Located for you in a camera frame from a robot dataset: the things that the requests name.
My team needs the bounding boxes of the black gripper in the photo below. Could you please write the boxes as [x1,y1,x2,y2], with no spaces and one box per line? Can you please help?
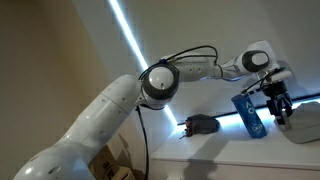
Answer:
[262,82,293,130]

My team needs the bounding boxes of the white cap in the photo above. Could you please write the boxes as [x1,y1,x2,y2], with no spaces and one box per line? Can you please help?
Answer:
[276,101,320,144]

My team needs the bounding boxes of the blue cylindrical can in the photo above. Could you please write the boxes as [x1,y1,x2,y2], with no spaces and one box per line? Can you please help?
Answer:
[231,94,267,139]

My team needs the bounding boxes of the dark shirt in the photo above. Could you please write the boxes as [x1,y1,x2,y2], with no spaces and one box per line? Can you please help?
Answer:
[181,114,220,138]

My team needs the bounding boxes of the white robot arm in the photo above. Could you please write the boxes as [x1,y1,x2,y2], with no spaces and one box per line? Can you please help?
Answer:
[13,41,292,180]

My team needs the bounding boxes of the cardboard boxes under shelf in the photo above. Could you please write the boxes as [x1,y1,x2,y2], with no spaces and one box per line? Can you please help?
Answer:
[88,146,136,180]

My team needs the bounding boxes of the white LED light strip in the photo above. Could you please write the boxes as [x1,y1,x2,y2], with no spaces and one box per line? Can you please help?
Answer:
[107,0,177,124]

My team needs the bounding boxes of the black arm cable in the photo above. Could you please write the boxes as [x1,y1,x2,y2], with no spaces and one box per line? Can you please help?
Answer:
[134,45,220,180]

